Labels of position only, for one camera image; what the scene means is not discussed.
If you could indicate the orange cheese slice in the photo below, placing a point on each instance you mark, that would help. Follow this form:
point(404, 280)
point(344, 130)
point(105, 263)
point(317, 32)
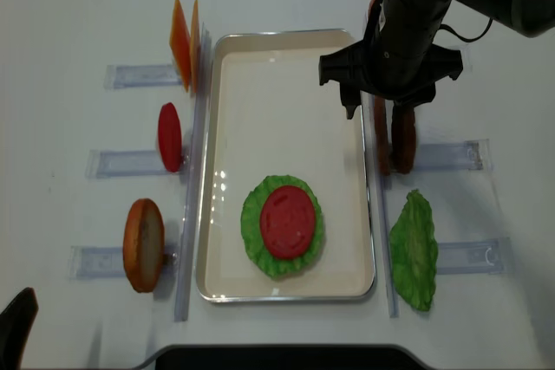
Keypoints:
point(179, 42)
point(195, 48)

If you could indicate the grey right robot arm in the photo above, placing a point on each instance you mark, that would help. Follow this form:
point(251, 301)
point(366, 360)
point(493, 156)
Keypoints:
point(530, 18)

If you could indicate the tomato slice on tray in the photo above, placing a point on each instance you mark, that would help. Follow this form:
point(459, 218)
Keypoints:
point(287, 222)

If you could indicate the clear left front strip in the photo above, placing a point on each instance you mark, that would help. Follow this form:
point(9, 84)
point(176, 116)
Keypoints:
point(195, 177)

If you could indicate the green lettuce leaf standing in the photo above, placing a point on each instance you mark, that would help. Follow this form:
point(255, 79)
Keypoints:
point(414, 253)

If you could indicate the clear holder rail patties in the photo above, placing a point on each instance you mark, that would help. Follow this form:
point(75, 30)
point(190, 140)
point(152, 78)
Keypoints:
point(469, 155)

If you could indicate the clear holder rail lettuce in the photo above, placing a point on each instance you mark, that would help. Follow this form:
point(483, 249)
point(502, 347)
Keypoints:
point(491, 256)

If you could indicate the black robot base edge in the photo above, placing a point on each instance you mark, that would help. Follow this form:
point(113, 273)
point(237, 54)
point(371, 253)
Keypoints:
point(286, 357)

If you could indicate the lettuce leaf on tray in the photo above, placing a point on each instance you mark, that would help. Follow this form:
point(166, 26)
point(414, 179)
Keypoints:
point(250, 232)

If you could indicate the orange cheese slice outer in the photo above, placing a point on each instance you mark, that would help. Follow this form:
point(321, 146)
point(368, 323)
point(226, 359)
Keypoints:
point(179, 42)

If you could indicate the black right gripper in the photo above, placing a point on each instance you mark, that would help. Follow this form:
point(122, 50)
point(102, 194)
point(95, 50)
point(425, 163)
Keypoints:
point(396, 59)

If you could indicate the clear holder rail tomato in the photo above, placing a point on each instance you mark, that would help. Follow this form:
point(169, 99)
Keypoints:
point(112, 164)

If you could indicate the black left gripper tip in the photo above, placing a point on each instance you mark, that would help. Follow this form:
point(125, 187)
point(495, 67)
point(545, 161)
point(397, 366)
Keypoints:
point(16, 322)

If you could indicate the clear holder rail left bun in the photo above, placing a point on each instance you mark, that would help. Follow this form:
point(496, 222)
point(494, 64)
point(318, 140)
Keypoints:
point(89, 262)

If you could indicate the orange cheese slice inner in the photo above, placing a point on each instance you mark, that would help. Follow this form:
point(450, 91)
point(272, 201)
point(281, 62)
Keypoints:
point(195, 48)

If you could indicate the white metal tray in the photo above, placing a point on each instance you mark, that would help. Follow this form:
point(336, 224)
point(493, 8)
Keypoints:
point(271, 116)

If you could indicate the clear holder rail cheese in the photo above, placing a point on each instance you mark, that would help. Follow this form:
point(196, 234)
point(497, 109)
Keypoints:
point(142, 76)

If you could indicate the bun half left standing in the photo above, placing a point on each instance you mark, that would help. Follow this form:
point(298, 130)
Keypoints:
point(143, 245)

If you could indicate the clear right front strip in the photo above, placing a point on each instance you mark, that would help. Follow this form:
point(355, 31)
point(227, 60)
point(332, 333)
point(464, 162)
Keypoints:
point(382, 215)

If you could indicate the clear strip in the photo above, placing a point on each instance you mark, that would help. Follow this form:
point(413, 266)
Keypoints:
point(382, 215)
point(195, 177)

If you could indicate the brown meat patty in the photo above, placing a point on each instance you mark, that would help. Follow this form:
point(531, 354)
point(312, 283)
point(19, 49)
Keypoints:
point(381, 135)
point(403, 136)

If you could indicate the red tomato slice standing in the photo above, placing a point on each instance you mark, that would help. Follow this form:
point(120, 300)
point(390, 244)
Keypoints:
point(170, 138)

